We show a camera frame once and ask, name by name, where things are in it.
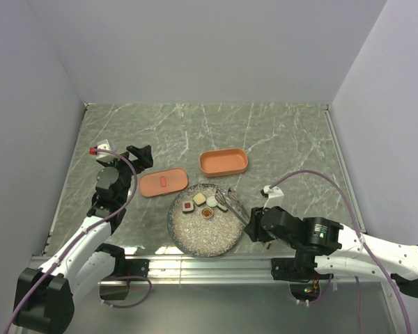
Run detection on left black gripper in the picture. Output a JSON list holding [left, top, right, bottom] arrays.
[[101, 145, 153, 204]]

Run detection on metal tongs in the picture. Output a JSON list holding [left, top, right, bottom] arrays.
[[215, 188, 250, 226]]

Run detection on orange lunch box base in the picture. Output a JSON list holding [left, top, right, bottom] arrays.
[[199, 148, 248, 178]]

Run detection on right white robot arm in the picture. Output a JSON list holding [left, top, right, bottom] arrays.
[[245, 207, 418, 299]]

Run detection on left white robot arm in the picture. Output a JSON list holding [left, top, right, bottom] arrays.
[[5, 141, 153, 333]]

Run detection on orange lunch box lid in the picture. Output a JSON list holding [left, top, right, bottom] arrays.
[[139, 168, 189, 198]]

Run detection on white round sushi piece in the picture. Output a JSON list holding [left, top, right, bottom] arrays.
[[206, 196, 218, 207]]

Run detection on orange topped sushi cup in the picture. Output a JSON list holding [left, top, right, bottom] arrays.
[[201, 207, 214, 219]]

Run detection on speckled round plate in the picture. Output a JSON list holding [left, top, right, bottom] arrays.
[[167, 184, 243, 257]]

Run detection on red topped sushi piece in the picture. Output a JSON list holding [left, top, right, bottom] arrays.
[[182, 201, 194, 214]]

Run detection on cream topped sushi piece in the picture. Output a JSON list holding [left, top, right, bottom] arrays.
[[192, 193, 206, 207]]

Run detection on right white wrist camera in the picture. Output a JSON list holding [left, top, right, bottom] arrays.
[[261, 185, 284, 209]]

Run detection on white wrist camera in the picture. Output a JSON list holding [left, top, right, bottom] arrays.
[[261, 185, 284, 209], [88, 139, 115, 163]]

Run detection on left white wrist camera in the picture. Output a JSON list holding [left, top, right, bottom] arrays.
[[88, 139, 115, 163]]

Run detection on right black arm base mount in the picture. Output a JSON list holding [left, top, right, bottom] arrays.
[[271, 257, 318, 283]]

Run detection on aluminium front rail frame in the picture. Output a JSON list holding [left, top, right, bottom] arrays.
[[29, 253, 393, 285]]

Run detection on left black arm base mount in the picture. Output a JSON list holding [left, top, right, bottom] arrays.
[[123, 258, 150, 278]]

